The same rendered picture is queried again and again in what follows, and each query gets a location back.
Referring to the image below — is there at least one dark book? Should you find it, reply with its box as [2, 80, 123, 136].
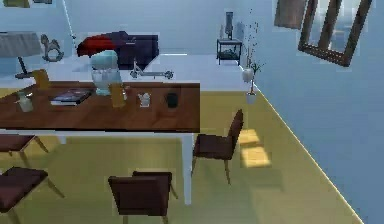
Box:
[50, 88, 93, 107]

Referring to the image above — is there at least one white pot house plant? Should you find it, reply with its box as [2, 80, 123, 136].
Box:
[242, 9, 261, 84]
[245, 61, 266, 105]

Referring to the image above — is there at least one black mug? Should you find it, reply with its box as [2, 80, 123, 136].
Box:
[165, 92, 179, 109]

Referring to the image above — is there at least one dark navy sofa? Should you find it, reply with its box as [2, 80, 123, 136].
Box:
[109, 30, 160, 70]

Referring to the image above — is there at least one brown framed window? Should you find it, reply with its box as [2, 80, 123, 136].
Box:
[297, 0, 373, 68]

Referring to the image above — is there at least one green wall picture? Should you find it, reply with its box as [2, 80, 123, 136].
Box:
[2, 0, 31, 9]

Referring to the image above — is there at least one grey rocking horse figure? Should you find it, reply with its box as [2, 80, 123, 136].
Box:
[40, 33, 65, 63]

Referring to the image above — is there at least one black side table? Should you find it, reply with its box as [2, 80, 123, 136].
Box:
[216, 38, 243, 66]

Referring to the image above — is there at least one red cushion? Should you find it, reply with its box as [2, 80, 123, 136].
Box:
[76, 34, 118, 58]

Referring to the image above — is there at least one grey shade table lamp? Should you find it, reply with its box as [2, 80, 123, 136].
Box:
[0, 31, 44, 80]

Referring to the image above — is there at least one brown wooden dining table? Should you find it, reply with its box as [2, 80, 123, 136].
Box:
[0, 80, 201, 206]

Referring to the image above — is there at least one dark tall vase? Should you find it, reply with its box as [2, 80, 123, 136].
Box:
[224, 11, 234, 40]

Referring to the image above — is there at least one dark brown dining chair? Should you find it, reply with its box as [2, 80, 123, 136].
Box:
[190, 108, 245, 186]
[0, 166, 66, 224]
[0, 134, 50, 168]
[107, 170, 179, 224]

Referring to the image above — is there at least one brown wall picture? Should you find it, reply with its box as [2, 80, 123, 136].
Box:
[273, 0, 308, 30]

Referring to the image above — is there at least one grey kick scooter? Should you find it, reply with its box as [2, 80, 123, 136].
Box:
[129, 58, 175, 80]

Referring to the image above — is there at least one yellow brown cup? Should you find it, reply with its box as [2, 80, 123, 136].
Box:
[109, 82, 128, 109]
[32, 68, 51, 90]

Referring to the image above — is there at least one pale glass bottle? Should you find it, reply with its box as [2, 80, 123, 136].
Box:
[16, 91, 35, 113]

